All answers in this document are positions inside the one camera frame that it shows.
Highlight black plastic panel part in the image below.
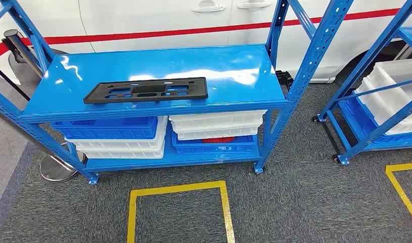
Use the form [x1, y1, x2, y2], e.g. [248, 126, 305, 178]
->
[83, 77, 209, 105]

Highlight blue metal shelf rack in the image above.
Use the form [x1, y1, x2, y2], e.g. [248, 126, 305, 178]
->
[0, 0, 354, 186]
[311, 0, 412, 166]

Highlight white plastic crate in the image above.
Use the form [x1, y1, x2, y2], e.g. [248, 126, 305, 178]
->
[168, 110, 268, 133]
[64, 115, 169, 152]
[174, 126, 260, 141]
[80, 141, 167, 159]
[354, 58, 412, 136]

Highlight red item in crate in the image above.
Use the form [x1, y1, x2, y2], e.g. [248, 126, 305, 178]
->
[201, 136, 235, 144]

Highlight black plastic crate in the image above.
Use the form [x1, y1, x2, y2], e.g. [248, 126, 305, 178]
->
[275, 70, 294, 91]

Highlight red barrier belt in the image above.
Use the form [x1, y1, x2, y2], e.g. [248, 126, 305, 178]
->
[0, 7, 412, 62]

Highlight white car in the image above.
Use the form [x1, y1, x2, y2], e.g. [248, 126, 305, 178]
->
[0, 0, 412, 85]

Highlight thin black stand pole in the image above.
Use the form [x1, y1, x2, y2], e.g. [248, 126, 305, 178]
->
[0, 62, 31, 102]

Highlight white car door handle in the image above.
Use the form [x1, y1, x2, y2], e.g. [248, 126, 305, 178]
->
[236, 0, 271, 10]
[191, 0, 226, 13]

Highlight chrome stanchion post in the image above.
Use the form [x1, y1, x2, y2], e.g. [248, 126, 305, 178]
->
[1, 29, 88, 182]

